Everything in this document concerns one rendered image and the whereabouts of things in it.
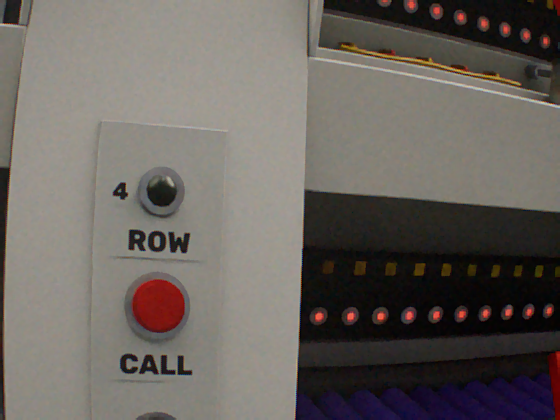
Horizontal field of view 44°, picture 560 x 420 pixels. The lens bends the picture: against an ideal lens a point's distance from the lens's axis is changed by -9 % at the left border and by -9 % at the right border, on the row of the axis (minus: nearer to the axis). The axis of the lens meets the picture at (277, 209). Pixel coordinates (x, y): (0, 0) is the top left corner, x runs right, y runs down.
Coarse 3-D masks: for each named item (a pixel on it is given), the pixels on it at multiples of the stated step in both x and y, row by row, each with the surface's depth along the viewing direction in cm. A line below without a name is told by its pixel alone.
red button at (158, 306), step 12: (144, 288) 22; (156, 288) 22; (168, 288) 22; (132, 300) 22; (144, 300) 21; (156, 300) 22; (168, 300) 22; (180, 300) 22; (144, 312) 21; (156, 312) 22; (168, 312) 22; (180, 312) 22; (144, 324) 22; (156, 324) 22; (168, 324) 22
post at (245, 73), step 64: (64, 0) 22; (128, 0) 22; (192, 0) 23; (256, 0) 24; (64, 64) 22; (128, 64) 22; (192, 64) 23; (256, 64) 24; (64, 128) 21; (256, 128) 24; (64, 192) 21; (256, 192) 24; (64, 256) 21; (256, 256) 23; (64, 320) 21; (256, 320) 23; (64, 384) 21; (256, 384) 23
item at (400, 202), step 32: (0, 192) 39; (320, 192) 47; (0, 224) 39; (320, 224) 46; (352, 224) 47; (384, 224) 48; (416, 224) 49; (448, 224) 50; (480, 224) 51; (512, 224) 52; (544, 224) 53; (0, 256) 39; (512, 256) 52; (544, 256) 53; (0, 288) 39; (544, 352) 53
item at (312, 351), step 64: (320, 256) 42; (384, 256) 44; (448, 256) 46; (320, 320) 43; (384, 320) 45; (448, 320) 47; (512, 320) 49; (320, 384) 41; (384, 384) 43; (448, 384) 44; (512, 384) 46
